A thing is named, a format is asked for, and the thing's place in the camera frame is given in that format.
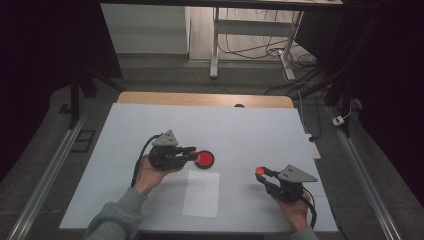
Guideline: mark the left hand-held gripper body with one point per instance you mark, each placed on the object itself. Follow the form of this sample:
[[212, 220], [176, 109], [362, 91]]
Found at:
[[165, 158]]

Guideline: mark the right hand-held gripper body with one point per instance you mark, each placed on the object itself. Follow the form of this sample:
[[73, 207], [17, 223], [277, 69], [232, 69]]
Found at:
[[288, 190]]

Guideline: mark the small red stamp cap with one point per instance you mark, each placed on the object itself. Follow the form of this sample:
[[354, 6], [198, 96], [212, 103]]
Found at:
[[260, 170]]

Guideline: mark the round red ink pad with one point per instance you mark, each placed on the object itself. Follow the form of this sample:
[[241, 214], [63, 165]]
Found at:
[[206, 160]]

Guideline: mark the white paper sheet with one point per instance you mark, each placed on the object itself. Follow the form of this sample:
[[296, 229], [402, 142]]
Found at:
[[201, 196]]

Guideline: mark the person's left hand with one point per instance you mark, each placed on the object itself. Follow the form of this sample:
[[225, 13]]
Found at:
[[151, 176]]

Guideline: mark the person's right hand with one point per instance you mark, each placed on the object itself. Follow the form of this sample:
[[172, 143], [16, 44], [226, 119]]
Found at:
[[296, 213]]

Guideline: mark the white power strip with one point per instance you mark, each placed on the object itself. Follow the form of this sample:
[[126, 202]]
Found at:
[[315, 151]]

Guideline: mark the white table cover board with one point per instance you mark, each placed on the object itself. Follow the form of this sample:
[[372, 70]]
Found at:
[[233, 126]]

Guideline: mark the wooden table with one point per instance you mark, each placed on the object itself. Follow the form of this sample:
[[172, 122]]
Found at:
[[186, 98]]

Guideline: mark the small white plug adapter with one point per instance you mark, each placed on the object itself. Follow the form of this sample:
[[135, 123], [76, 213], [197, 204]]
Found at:
[[338, 121]]

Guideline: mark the black metal stand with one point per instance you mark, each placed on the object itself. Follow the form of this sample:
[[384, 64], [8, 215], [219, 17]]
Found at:
[[75, 106], [346, 96]]

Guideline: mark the white cabinet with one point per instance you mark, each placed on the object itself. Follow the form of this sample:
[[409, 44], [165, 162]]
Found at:
[[143, 30]]

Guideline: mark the grey metal floor rail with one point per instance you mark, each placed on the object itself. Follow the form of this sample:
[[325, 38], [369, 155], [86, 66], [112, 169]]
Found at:
[[366, 186], [43, 180]]

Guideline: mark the white metal desk frame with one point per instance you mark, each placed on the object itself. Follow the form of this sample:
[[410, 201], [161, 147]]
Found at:
[[253, 27]]

